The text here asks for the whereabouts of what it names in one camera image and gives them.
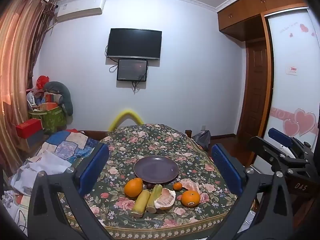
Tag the white air conditioner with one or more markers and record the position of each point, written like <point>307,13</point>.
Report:
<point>80,7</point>

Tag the orange with sticker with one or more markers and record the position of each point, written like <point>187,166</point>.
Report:
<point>190,199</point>

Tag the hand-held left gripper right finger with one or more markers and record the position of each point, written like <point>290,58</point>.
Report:
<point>226,170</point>

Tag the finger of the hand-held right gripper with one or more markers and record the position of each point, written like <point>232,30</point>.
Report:
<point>265,147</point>
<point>280,136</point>

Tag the yellow foam tube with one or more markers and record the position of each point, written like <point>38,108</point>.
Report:
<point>126,113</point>

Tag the white heart-print wardrobe door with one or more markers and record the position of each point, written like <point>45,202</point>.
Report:
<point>292,95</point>

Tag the black wall television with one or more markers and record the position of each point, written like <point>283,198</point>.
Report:
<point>134,43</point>

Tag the brown wooden door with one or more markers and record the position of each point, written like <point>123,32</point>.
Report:
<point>253,90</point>

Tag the dark purple plate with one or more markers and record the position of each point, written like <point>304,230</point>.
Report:
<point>156,169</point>

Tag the red cardboard box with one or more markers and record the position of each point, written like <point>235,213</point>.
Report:
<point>28,128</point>

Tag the peeled pomelo chunk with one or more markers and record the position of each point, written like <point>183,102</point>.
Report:
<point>165,200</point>

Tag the green fabric storage box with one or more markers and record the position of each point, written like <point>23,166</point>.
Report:
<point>51,120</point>

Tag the orange box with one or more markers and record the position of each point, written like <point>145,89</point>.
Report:
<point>48,106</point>

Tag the thin green sugarcane piece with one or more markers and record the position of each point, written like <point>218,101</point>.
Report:
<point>154,198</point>

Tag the thick green sugarcane piece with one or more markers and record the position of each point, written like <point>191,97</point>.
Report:
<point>140,203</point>

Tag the small black monitor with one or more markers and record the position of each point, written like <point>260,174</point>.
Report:
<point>132,70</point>

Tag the plain orange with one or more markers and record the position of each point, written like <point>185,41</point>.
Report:
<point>133,188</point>

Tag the blue patchwork quilt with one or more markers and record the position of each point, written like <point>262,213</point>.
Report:
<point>67,146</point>

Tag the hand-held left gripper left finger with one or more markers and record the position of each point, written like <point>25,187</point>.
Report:
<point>93,167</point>

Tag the small tangerine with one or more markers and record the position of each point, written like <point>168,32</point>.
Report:
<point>177,186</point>

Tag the wooden overhead cabinet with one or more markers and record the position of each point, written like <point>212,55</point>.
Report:
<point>250,7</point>

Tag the dark brown round fruit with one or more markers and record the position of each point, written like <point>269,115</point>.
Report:
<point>149,185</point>

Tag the grey bag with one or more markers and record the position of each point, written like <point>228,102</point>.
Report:
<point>202,140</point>

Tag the striped brown curtain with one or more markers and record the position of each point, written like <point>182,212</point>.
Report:
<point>17,67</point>

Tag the floral green quilt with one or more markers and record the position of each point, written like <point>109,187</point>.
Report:
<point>150,142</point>

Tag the white cloth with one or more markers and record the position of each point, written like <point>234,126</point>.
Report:
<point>47,166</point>

